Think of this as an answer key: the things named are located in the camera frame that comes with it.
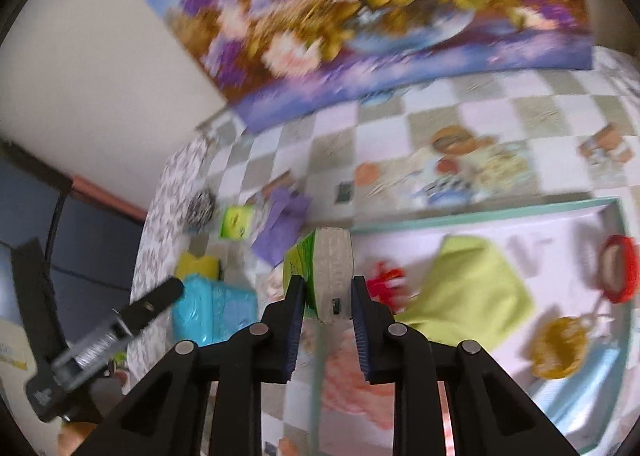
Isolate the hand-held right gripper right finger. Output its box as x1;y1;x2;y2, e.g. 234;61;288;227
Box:
350;275;581;456

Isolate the teal wet wipes pack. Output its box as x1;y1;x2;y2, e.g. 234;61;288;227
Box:
171;273;258;346

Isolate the green cloth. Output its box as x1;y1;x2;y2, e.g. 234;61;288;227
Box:
400;235;536;352

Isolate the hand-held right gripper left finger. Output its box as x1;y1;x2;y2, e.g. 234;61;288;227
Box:
92;275;307;456

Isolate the pink white striped cloth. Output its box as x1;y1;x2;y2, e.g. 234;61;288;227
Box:
320;321;456;456

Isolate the red tape roll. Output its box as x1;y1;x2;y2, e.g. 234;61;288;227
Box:
597;235;640;304

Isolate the blue face mask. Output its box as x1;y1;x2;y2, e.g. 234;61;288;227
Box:
532;336;621;437

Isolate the person's left hand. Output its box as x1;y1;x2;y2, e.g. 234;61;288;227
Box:
57;418;103;456

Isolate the grey floral table cover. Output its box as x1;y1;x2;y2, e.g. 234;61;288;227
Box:
131;46;640;321

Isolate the pale pink cloth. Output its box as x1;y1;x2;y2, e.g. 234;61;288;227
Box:
256;261;290;301

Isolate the white tray with teal rim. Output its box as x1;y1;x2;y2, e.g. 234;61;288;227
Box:
307;196;633;456

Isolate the leopard print pouch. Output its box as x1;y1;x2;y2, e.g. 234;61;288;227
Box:
184;190;217;231

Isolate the yellow sponge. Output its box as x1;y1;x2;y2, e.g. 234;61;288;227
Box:
176;252;221;281

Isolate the floral painting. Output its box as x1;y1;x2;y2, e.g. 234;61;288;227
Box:
134;0;597;134

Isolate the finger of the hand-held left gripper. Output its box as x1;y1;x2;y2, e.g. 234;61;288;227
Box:
117;277;185;334

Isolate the green tissue pack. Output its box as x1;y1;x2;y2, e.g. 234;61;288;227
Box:
282;227;355;325
220;206;257;240

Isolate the purple pouch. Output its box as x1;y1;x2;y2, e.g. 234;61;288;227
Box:
250;187;312;267

